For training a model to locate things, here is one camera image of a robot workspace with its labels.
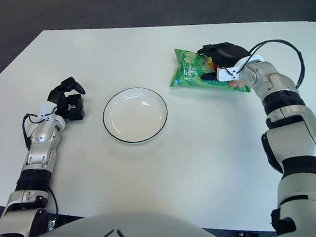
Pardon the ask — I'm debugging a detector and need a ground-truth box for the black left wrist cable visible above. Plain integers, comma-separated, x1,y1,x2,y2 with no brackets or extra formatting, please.
21,105,60,150

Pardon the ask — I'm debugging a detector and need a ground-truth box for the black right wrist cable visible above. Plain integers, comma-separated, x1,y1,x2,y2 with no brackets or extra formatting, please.
234,37,306,94

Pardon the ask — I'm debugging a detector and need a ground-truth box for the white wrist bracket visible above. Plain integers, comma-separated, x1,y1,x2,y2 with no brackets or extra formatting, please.
36,102,58,123
215,54,266,82

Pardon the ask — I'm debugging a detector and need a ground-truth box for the grey robot torso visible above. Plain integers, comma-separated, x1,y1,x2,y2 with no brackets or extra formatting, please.
0,200,278,237

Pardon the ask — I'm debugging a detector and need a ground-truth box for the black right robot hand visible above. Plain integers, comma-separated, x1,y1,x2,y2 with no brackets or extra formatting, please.
197,40,253,82

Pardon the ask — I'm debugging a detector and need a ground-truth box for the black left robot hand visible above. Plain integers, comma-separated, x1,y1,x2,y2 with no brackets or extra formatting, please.
45,76,88,123

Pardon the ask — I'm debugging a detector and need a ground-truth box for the green potato chips bag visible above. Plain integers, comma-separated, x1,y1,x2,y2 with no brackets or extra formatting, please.
167,43,252,98

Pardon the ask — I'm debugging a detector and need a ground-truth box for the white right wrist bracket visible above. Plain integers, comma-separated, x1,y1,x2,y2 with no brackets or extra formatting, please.
215,54,266,82

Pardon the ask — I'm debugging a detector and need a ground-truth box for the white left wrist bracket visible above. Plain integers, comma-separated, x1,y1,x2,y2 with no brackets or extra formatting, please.
36,102,58,123

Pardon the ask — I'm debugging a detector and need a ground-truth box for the white plate with black rim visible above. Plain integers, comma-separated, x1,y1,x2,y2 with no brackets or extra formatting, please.
101,85,172,147

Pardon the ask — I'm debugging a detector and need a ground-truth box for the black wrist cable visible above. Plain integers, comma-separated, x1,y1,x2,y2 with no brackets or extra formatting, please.
21,105,60,150
234,37,306,94

